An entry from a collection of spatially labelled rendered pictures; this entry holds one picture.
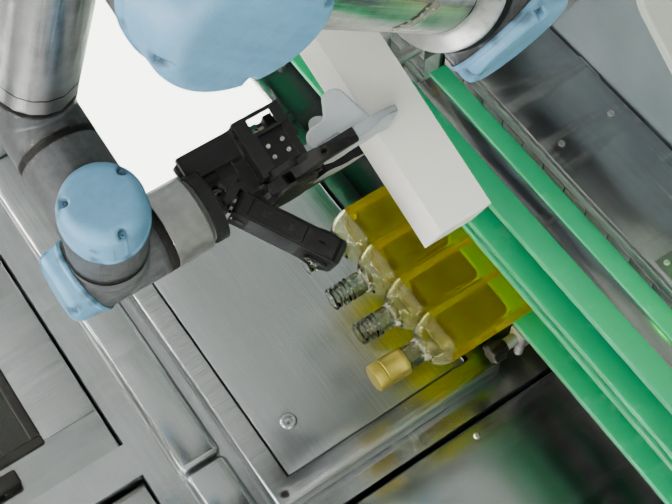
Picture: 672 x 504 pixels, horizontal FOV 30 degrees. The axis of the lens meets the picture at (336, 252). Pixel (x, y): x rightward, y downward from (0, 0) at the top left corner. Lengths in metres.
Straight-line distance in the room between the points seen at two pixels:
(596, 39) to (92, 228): 0.72
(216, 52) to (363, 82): 0.52
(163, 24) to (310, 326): 0.99
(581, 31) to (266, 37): 0.85
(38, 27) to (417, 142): 0.42
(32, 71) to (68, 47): 0.04
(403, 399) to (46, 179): 0.68
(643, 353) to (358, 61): 0.44
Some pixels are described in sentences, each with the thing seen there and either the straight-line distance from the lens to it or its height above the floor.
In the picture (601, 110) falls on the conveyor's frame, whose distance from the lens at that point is 1.51.
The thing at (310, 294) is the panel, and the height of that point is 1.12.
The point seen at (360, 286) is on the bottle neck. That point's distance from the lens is 1.52.
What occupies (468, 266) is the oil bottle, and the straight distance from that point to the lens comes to 1.52.
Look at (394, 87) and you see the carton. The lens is 1.24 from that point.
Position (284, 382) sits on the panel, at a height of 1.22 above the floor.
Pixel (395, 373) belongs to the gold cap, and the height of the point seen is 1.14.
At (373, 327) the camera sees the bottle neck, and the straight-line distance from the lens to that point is 1.49.
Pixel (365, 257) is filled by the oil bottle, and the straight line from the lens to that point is 1.52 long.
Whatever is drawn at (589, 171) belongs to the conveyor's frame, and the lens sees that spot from 1.46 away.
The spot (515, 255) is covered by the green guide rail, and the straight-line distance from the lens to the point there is 1.49.
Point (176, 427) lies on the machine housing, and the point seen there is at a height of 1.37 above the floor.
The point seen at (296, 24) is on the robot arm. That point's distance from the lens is 0.74.
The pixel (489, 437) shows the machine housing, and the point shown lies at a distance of 1.63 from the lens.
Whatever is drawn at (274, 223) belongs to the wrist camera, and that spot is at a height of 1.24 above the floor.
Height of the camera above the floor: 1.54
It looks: 17 degrees down
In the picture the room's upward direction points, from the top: 121 degrees counter-clockwise
